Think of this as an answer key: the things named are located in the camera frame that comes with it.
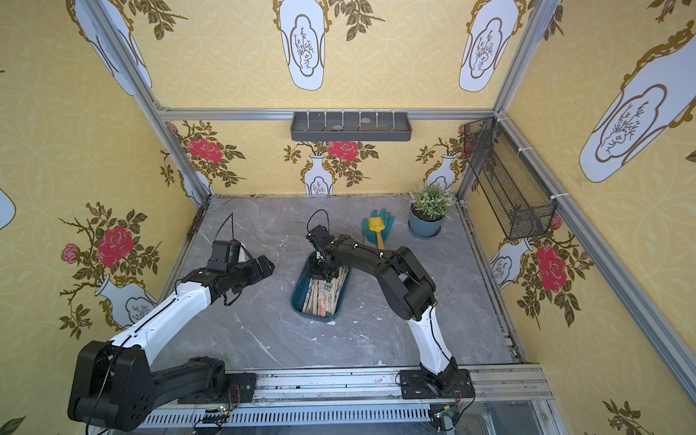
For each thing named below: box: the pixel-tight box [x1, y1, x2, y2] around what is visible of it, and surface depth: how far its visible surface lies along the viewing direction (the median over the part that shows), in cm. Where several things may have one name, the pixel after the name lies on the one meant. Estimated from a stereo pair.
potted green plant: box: [407, 183, 455, 239], surface depth 99 cm
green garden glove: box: [361, 208, 396, 245], surface depth 111 cm
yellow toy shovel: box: [368, 216, 386, 251], surface depth 109 cm
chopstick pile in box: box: [301, 266, 349, 318], surface depth 90 cm
